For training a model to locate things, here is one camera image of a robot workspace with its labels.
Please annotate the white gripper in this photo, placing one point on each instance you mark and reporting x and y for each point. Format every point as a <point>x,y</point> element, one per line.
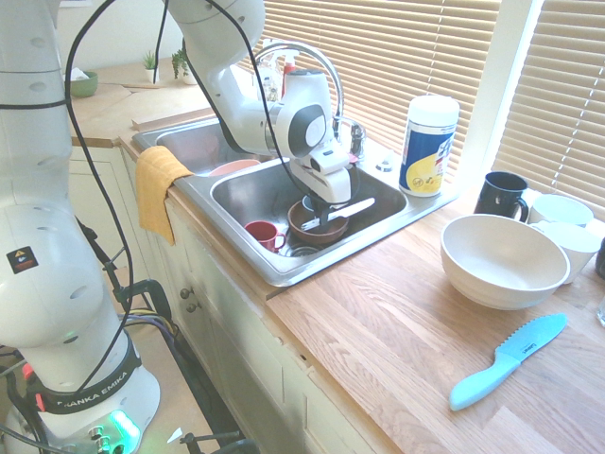
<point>331,186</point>

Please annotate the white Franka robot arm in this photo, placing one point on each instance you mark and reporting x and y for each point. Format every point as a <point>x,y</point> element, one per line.
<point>38,236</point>

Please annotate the metal sink drain strainer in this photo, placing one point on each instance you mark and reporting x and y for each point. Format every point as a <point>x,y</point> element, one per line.
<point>300,250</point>

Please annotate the stainless steel double sink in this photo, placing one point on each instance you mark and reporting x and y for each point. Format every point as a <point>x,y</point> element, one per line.
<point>378,194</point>

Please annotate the chrome sink hole cap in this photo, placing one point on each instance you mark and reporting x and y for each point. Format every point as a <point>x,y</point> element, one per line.
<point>384,166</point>

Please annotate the light blue serrated knife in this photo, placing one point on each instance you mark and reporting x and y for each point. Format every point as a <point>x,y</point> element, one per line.
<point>477,383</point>

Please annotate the brown bowl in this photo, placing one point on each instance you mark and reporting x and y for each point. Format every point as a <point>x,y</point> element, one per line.
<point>302,235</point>

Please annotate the red cup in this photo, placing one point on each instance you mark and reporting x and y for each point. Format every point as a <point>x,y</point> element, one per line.
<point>260,234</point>

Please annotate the pink bowl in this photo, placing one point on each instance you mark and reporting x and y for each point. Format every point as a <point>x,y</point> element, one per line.
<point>231,166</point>

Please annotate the disinfecting wipes canister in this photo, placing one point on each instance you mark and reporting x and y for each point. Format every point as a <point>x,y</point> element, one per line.
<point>425,151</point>

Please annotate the clear spray bottle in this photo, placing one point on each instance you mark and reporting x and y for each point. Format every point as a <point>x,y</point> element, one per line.
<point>270,80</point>

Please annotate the chrome arched faucet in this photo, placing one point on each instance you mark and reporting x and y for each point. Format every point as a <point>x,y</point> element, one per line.
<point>332,71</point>

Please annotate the red nozzle spray bottle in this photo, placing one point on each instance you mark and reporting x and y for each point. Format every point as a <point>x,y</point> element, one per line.
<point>289,66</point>

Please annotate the cream kitchen cabinet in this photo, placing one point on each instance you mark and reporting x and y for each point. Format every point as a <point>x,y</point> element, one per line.
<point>246,340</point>

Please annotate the round cabinet knob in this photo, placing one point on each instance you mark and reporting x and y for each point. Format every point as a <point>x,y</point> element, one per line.
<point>187,293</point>
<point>192,308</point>

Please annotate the yellow dish cloth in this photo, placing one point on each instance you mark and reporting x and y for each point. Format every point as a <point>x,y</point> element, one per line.
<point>153,189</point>

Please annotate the black mug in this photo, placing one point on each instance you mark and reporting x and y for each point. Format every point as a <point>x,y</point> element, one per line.
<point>496,198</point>

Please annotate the wide wooden window blind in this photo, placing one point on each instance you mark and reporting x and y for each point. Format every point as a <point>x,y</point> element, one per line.
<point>402,47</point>

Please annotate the large cream bowl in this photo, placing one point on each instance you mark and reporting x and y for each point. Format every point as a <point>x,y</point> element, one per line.
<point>496,255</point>

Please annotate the black clamp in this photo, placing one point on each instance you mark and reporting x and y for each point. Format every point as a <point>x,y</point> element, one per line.
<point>151,288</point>

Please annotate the trailing potted plant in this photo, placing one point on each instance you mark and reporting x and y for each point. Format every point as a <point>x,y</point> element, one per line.
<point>178,61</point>

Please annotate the small upright potted plant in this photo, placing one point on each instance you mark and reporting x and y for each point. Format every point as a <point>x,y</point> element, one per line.
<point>150,75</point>

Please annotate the white cup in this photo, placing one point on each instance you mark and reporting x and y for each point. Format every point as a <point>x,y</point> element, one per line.
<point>581,246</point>
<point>562,210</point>

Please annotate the green bowl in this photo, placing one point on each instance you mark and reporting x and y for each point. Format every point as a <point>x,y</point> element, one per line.
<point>85,87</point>

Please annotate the narrow wooden window blind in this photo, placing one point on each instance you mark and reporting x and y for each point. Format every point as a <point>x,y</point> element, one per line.
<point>558,94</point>

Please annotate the white paper napkin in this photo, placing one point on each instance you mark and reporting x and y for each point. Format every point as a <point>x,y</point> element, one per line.
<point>80,75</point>

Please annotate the dark container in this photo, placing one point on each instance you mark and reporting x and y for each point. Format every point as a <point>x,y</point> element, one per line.
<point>600,257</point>

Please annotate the clear glass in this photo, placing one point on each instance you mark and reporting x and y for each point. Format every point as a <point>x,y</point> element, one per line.
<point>601,312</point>

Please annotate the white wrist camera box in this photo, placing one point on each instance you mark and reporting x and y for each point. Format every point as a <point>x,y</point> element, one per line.
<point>331,161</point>

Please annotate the black metal stand frame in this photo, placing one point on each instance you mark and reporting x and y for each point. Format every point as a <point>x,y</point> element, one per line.
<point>189,373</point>

